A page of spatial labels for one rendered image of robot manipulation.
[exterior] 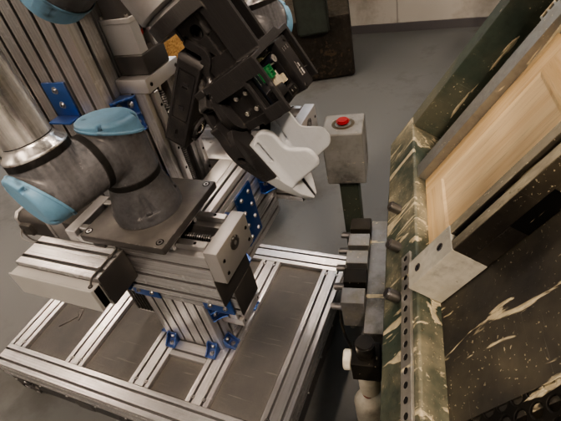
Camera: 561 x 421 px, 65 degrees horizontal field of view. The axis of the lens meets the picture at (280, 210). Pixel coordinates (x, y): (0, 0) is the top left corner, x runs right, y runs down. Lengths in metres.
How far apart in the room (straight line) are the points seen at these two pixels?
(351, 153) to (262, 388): 0.84
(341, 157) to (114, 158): 0.70
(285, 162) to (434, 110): 0.94
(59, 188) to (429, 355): 0.68
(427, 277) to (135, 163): 0.58
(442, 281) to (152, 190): 0.59
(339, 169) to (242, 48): 1.02
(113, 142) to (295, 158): 0.53
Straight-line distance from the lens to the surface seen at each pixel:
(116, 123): 0.87
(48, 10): 0.51
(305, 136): 0.43
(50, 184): 0.83
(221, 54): 0.39
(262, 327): 1.75
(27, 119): 0.82
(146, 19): 0.39
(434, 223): 1.00
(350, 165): 1.35
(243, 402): 1.61
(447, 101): 1.31
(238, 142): 0.40
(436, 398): 0.78
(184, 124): 0.45
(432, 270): 0.82
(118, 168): 0.88
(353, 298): 1.05
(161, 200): 0.94
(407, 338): 0.83
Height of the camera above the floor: 1.58
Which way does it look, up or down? 39 degrees down
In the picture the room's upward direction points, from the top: 14 degrees counter-clockwise
